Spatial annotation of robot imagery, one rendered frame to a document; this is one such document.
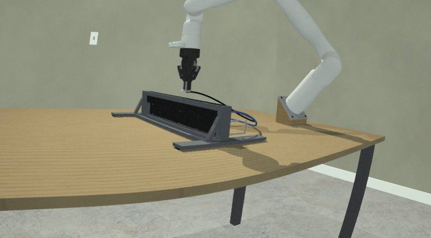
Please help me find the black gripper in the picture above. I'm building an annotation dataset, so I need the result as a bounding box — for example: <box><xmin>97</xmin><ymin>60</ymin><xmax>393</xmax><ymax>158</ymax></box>
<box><xmin>177</xmin><ymin>48</ymin><xmax>201</xmax><ymax>92</ymax></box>

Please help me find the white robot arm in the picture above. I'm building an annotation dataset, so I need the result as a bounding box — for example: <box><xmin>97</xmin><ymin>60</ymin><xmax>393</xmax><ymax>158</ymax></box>
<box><xmin>168</xmin><ymin>0</ymin><xmax>342</xmax><ymax>114</ymax></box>

